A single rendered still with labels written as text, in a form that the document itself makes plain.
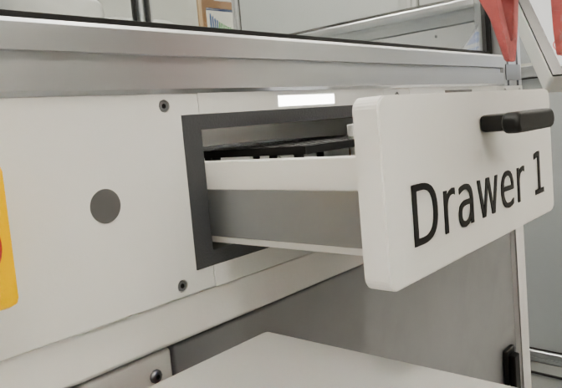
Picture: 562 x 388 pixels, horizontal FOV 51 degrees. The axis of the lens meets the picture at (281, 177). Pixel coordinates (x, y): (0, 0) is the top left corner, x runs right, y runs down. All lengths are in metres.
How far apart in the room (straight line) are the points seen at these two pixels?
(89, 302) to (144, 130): 0.12
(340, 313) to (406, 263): 0.27
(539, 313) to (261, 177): 1.99
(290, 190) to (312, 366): 0.11
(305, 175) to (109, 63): 0.15
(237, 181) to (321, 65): 0.18
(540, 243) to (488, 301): 1.34
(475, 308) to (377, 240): 0.57
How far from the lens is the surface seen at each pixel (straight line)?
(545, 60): 1.21
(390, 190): 0.33
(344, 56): 0.59
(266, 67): 0.51
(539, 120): 0.45
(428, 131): 0.37
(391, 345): 0.70
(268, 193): 0.40
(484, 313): 0.93
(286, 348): 0.44
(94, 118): 0.39
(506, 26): 0.47
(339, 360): 0.41
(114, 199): 0.40
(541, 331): 2.36
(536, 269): 2.30
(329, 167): 0.37
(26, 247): 0.37
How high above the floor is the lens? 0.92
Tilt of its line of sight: 5 degrees down
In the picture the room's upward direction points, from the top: 5 degrees counter-clockwise
